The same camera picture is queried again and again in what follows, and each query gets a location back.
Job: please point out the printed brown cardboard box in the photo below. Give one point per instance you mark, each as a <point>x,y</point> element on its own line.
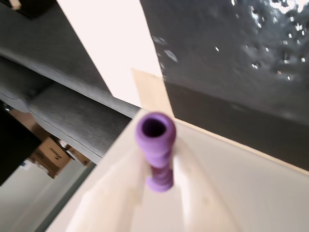
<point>50,157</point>

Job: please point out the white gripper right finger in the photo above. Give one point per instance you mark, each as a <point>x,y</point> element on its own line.
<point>200,200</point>

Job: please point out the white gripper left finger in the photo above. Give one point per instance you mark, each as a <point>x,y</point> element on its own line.
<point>113,200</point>

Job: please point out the black flat panel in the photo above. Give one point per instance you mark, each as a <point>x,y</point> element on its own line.
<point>14,145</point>

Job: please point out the grey fabric sofa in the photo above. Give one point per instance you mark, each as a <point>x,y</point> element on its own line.
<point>67,101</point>

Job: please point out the small brown cardboard box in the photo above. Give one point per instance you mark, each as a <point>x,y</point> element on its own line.
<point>78,155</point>

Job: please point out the purple ribbed pen grip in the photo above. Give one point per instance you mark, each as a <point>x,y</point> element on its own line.
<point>157,145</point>

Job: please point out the dark grey table mat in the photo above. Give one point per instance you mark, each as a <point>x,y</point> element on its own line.
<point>229,60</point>

